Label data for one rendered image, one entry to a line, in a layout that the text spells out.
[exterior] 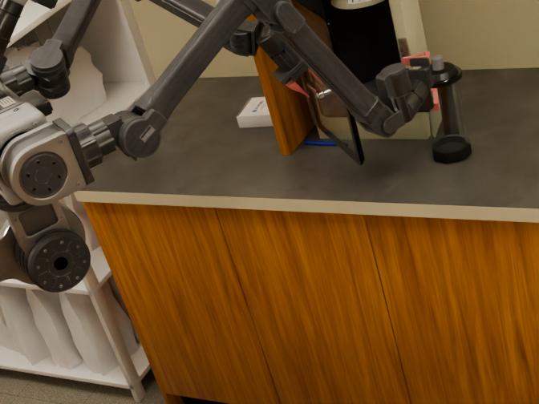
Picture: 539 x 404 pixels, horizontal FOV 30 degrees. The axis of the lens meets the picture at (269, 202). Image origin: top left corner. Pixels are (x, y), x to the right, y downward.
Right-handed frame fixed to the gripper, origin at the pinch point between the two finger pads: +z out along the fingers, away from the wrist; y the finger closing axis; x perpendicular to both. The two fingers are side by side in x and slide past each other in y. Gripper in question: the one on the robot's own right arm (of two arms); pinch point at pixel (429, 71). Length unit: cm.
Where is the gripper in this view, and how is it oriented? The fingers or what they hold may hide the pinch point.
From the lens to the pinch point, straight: 245.0
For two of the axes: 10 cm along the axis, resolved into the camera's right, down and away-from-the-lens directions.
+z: 4.3, -5.6, 7.1
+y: -2.6, -8.3, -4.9
